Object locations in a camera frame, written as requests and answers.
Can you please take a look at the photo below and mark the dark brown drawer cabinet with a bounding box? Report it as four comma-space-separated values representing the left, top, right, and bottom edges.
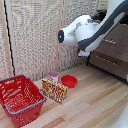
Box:
87, 9, 128, 82

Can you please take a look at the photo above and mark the beige woven folding screen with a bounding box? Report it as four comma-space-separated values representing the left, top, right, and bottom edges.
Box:
0, 0, 109, 82

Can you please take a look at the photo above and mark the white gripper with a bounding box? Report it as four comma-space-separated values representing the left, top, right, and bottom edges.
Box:
77, 49, 91, 58

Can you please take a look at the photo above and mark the red yellow snack box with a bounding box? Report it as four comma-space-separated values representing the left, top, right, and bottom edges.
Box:
41, 77, 69, 106

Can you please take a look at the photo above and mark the red bowl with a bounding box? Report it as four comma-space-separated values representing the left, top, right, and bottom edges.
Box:
60, 74, 78, 89

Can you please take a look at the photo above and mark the pink cup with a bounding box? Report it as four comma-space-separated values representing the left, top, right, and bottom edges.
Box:
47, 70, 60, 83

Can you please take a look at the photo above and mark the red plastic shopping basket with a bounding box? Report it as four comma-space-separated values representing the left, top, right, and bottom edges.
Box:
0, 74, 47, 128

